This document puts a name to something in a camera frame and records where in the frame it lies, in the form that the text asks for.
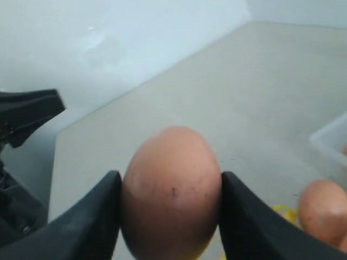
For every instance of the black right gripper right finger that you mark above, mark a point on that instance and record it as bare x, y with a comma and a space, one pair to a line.
250, 229

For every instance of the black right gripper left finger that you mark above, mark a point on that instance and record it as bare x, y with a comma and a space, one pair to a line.
88, 230

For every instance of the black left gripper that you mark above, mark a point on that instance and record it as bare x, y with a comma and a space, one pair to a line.
22, 113

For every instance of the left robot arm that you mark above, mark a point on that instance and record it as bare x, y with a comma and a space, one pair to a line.
18, 216

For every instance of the yellow plastic egg tray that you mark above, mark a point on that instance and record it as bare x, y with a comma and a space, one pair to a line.
291, 215

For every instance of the clear plastic container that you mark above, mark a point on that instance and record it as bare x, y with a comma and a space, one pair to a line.
329, 141

